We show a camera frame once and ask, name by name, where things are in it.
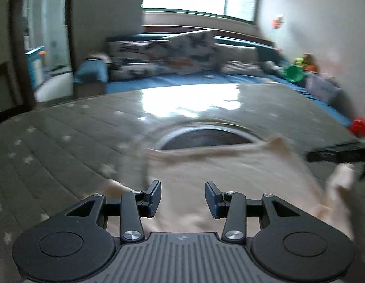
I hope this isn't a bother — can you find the round black table cooktop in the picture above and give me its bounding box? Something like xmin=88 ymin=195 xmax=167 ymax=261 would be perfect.
xmin=154 ymin=122 xmax=259 ymax=151

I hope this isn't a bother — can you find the green plastic toy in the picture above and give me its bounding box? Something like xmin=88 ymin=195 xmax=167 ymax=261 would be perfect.
xmin=284 ymin=63 xmax=307 ymax=83

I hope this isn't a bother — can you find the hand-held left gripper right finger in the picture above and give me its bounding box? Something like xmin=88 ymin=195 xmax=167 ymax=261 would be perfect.
xmin=205 ymin=181 xmax=301 ymax=244

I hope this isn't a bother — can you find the beige sofa cushion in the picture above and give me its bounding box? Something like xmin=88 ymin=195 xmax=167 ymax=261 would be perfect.
xmin=215 ymin=43 xmax=259 ymax=71

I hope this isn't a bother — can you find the blue white cabinet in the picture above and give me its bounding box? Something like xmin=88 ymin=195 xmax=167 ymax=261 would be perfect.
xmin=25 ymin=46 xmax=46 ymax=89

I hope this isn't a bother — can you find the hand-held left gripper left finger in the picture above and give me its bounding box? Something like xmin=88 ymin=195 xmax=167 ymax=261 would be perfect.
xmin=65 ymin=180 xmax=162 ymax=244

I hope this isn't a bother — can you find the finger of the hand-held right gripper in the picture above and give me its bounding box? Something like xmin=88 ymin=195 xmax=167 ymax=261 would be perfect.
xmin=307 ymin=142 xmax=365 ymax=163

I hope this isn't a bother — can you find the dark wooden door frame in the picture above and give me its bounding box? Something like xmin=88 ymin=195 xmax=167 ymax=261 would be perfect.
xmin=8 ymin=0 xmax=38 ymax=113

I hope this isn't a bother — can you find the blue sofa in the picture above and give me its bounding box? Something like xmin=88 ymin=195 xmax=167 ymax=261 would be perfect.
xmin=73 ymin=32 xmax=354 ymax=127

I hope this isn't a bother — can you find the cream sweatshirt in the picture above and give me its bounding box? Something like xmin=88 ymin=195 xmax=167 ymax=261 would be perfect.
xmin=104 ymin=136 xmax=358 ymax=242

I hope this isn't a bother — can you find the butterfly print pillow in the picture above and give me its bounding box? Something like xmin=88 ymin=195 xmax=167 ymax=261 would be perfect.
xmin=163 ymin=29 xmax=221 ymax=75
xmin=108 ymin=40 xmax=171 ymax=81

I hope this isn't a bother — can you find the orange brown toy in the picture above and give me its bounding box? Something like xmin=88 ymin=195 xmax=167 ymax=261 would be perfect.
xmin=302 ymin=53 xmax=318 ymax=73

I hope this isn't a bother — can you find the beige crumpled cloth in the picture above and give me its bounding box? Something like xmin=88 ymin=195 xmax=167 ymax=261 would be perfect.
xmin=85 ymin=52 xmax=112 ymax=64

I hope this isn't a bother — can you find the red plastic toy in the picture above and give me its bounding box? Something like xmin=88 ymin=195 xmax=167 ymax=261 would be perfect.
xmin=349 ymin=118 xmax=365 ymax=137

